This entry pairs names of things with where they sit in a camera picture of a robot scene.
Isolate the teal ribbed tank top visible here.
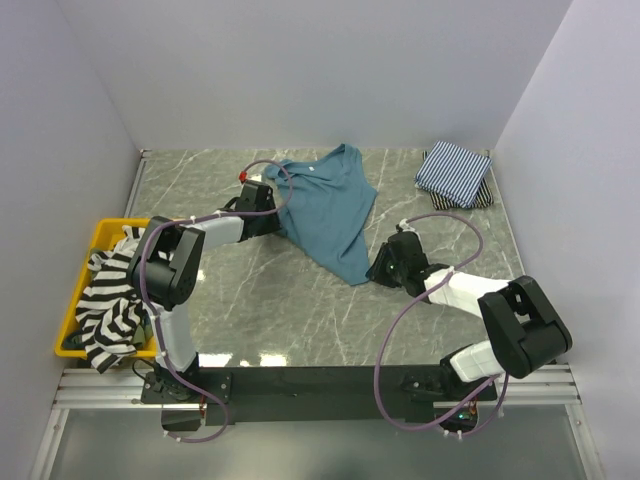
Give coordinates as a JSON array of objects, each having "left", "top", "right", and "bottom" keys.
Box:
[{"left": 263, "top": 144, "right": 377, "bottom": 286}]

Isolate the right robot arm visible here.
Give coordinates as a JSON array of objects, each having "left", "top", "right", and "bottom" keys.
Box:
[{"left": 366, "top": 230, "right": 573, "bottom": 399}]

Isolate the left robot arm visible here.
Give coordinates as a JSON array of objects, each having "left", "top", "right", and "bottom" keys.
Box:
[{"left": 127, "top": 180, "right": 280, "bottom": 402}]

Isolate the blue white striped folded garment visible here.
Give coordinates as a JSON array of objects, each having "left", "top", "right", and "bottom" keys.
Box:
[{"left": 414, "top": 141, "right": 492, "bottom": 206}]

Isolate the dark striped folded garment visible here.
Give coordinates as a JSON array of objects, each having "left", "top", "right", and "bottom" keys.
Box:
[{"left": 429, "top": 179, "right": 494, "bottom": 211}]

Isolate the yellow plastic bin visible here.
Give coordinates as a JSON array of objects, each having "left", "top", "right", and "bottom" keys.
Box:
[{"left": 53, "top": 217, "right": 166, "bottom": 360}]

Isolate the black white striped garment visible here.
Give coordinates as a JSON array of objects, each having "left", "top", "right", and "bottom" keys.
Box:
[{"left": 75, "top": 225, "right": 147, "bottom": 373}]

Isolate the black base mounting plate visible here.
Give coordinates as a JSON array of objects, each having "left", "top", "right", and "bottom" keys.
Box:
[{"left": 141, "top": 365, "right": 498, "bottom": 431}]

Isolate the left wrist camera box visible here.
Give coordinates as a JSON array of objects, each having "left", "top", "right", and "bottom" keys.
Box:
[{"left": 239, "top": 171, "right": 263, "bottom": 184}]

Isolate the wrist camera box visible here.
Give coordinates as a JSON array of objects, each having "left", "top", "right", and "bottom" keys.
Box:
[
  {"left": 396, "top": 219, "right": 417, "bottom": 233},
  {"left": 239, "top": 171, "right": 263, "bottom": 184}
]

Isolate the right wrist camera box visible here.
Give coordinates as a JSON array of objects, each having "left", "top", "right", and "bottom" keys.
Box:
[{"left": 396, "top": 219, "right": 417, "bottom": 233}]

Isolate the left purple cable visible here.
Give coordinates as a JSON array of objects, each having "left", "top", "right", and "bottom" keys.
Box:
[{"left": 137, "top": 158, "right": 296, "bottom": 444}]

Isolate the aluminium rail frame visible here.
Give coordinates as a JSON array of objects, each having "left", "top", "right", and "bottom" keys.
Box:
[{"left": 53, "top": 364, "right": 582, "bottom": 410}]

